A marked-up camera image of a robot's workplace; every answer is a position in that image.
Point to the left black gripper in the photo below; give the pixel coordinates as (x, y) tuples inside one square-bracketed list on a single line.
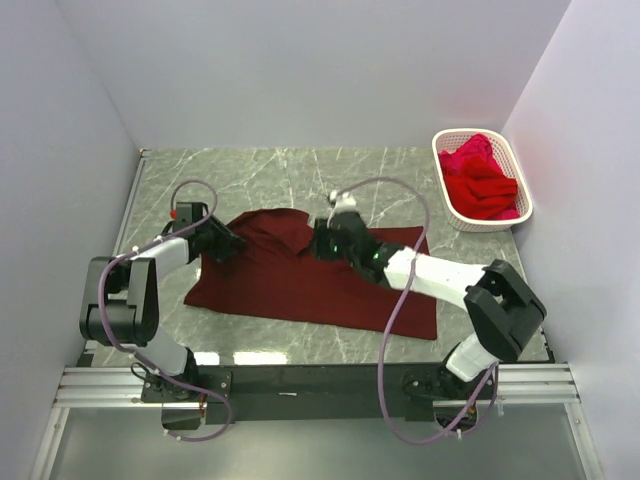
[(223, 242)]

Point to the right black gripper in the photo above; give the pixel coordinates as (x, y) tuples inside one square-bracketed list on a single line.
[(323, 240)]

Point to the maroon t shirt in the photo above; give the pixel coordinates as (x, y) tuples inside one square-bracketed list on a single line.
[(275, 276)]

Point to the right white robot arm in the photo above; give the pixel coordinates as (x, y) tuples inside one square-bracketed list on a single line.
[(503, 309)]

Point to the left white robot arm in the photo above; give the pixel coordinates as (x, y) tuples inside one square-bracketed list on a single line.
[(121, 308)]

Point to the white plastic laundry basket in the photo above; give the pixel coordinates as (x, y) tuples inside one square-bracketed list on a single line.
[(483, 187)]

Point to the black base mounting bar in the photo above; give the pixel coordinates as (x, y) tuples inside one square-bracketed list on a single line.
[(414, 392)]

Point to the pink t shirt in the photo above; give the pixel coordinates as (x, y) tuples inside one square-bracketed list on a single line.
[(472, 147)]

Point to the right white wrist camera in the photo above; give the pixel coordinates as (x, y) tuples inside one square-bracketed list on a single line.
[(341, 202)]

